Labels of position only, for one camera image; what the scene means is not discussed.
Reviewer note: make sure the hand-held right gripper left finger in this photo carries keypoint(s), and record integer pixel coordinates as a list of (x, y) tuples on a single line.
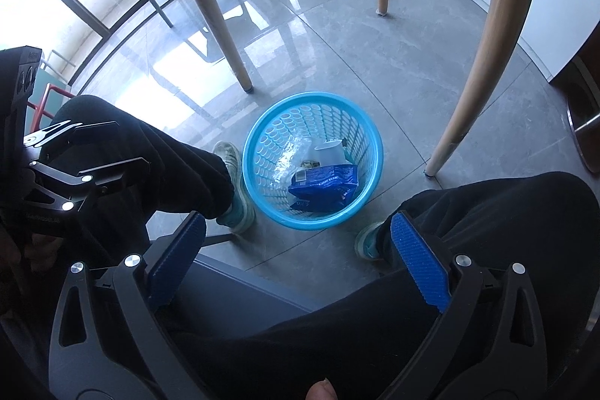
[(177, 262)]

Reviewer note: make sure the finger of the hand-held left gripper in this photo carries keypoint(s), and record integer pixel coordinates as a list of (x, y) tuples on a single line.
[(79, 133), (108, 170)]

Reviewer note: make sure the person's left leg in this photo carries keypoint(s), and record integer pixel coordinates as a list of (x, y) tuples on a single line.
[(154, 165)]

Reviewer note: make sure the person's shoe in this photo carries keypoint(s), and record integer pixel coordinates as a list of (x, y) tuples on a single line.
[(370, 240), (236, 189)]

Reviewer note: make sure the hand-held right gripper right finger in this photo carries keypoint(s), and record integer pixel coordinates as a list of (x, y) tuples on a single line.
[(419, 264)]

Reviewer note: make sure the person's right leg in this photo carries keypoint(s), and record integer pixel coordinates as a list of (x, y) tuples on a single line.
[(422, 334)]

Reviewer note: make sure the white plastic container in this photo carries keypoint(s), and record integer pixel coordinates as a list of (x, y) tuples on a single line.
[(330, 152)]

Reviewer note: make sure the person's leg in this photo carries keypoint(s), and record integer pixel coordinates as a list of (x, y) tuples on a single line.
[(154, 165), (422, 334)]

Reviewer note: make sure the person's right hand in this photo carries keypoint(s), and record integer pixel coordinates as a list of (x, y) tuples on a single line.
[(321, 390)]

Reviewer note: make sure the person's left hand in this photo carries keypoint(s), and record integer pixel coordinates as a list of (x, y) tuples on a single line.
[(33, 252)]

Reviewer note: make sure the blue plastic packet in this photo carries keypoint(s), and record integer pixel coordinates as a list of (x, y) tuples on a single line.
[(323, 187)]

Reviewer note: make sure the clear crinkled plastic wrap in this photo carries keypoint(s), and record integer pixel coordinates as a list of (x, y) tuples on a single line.
[(293, 156)]

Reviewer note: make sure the person's right shoe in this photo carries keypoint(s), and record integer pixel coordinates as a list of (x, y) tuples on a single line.
[(370, 240)]

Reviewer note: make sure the person's left shoe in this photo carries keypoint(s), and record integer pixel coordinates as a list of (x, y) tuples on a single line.
[(236, 189)]

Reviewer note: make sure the blue plastic mesh basket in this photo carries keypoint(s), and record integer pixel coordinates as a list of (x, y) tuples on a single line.
[(262, 194)]

